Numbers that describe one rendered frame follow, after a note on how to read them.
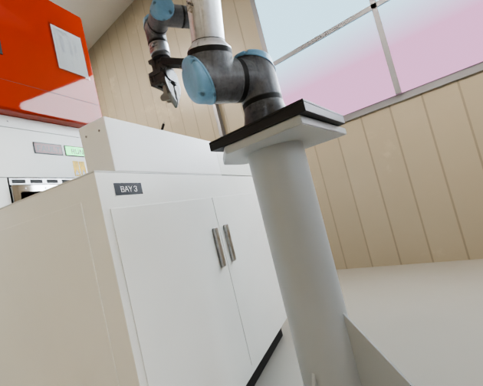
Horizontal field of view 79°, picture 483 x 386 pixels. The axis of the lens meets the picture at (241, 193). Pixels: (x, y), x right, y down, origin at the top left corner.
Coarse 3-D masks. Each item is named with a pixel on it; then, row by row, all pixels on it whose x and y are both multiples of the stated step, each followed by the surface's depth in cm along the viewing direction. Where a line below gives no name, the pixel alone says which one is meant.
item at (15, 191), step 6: (12, 186) 105; (18, 186) 107; (24, 186) 109; (30, 186) 111; (36, 186) 113; (42, 186) 115; (48, 186) 117; (12, 192) 105; (18, 192) 107; (12, 198) 105; (18, 198) 106
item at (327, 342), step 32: (288, 128) 62; (320, 128) 69; (224, 160) 82; (256, 160) 77; (288, 160) 74; (256, 192) 81; (288, 192) 73; (288, 224) 73; (320, 224) 76; (288, 256) 74; (320, 256) 73; (288, 288) 75; (320, 288) 72; (288, 320) 78; (320, 320) 71; (320, 352) 71; (352, 352) 73; (320, 384) 72; (352, 384) 71; (384, 384) 69
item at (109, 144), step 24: (96, 120) 72; (120, 120) 76; (96, 144) 72; (120, 144) 74; (144, 144) 82; (168, 144) 92; (192, 144) 105; (96, 168) 73; (120, 168) 72; (144, 168) 79; (168, 168) 89; (192, 168) 101; (216, 168) 117
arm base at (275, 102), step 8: (256, 96) 78; (264, 96) 77; (272, 96) 78; (280, 96) 80; (248, 104) 79; (256, 104) 78; (264, 104) 77; (272, 104) 77; (280, 104) 78; (248, 112) 79; (256, 112) 77; (264, 112) 76; (272, 112) 76; (248, 120) 78
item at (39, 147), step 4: (36, 144) 118; (40, 144) 119; (44, 144) 121; (48, 144) 122; (36, 148) 117; (40, 148) 119; (44, 148) 120; (48, 148) 122; (52, 148) 124; (56, 148) 125; (60, 148) 127; (44, 152) 120; (48, 152) 122; (52, 152) 123; (56, 152) 125; (60, 152) 126
